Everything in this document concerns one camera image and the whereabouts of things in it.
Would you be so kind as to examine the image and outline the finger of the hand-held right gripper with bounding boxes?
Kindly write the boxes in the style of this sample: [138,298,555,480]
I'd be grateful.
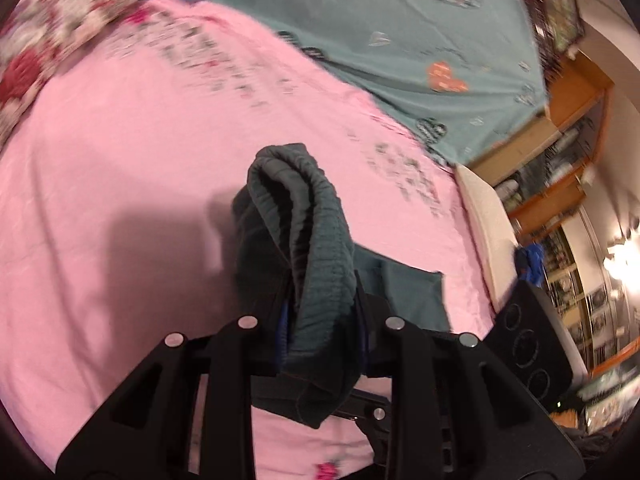
[330,394,396,480]

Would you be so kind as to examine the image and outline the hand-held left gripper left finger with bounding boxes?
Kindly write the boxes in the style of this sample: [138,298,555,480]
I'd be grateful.
[55,305,292,480]

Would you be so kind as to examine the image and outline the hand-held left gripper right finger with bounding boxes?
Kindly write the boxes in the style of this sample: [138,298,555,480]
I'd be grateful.
[355,272,587,480]

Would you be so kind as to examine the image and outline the dark teal pants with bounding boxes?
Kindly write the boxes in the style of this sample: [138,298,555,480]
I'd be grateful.
[231,143,446,429]

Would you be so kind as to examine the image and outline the white pillow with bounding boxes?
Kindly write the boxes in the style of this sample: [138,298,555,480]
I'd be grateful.
[454,164,521,313]

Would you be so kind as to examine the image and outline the glowing lamp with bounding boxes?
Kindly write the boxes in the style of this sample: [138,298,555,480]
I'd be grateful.
[602,240,640,281]

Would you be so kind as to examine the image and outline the wooden display shelf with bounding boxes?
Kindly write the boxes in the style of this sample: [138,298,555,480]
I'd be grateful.
[470,50,640,411]

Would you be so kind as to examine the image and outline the pink floral bedsheet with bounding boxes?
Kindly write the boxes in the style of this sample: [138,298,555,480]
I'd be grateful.
[0,0,501,480]

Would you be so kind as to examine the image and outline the teal heart printed cloth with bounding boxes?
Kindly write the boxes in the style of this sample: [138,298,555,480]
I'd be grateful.
[207,0,548,166]

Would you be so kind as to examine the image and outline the red white floral quilt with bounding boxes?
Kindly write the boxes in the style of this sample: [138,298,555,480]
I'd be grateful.
[0,0,178,141]

